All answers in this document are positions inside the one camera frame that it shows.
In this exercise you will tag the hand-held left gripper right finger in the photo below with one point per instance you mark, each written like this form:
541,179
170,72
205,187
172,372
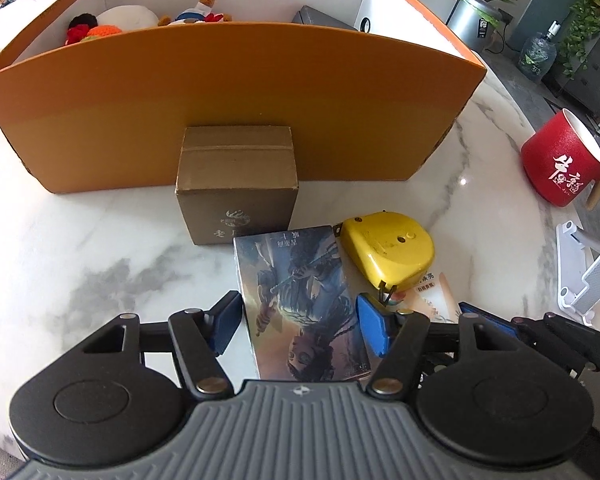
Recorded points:
372,325

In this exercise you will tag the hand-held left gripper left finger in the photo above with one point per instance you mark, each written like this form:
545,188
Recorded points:
227,322

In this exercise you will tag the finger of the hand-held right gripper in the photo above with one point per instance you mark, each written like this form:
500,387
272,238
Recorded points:
495,316

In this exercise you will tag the illustrated card box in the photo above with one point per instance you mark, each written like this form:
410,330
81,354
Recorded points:
300,300

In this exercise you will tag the yellow tape measure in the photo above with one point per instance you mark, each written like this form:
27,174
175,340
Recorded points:
387,250

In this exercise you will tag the brown cardboard box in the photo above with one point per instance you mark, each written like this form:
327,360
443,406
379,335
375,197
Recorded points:
237,185

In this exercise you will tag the orange cardboard box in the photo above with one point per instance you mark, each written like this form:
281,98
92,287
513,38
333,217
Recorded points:
230,85

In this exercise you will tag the grey box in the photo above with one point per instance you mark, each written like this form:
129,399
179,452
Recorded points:
322,17

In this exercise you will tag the blue white sailor plush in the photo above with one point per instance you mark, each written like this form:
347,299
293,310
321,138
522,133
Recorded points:
195,10

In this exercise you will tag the orange knitted ball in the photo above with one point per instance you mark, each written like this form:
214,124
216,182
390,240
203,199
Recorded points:
102,31

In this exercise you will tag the white plush toy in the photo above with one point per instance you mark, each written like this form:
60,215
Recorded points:
127,15

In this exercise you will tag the red knitted doll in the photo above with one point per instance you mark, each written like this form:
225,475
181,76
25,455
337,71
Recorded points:
79,30

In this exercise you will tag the white orange leaflet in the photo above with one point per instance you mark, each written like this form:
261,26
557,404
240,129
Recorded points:
430,300

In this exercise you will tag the white phone stand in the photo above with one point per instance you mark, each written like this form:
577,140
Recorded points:
595,280

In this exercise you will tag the clear water jug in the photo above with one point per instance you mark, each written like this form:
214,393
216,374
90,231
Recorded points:
537,55

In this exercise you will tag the purple rug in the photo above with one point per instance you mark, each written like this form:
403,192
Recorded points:
0,471

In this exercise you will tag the silver trash can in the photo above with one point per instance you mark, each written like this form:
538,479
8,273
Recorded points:
472,22

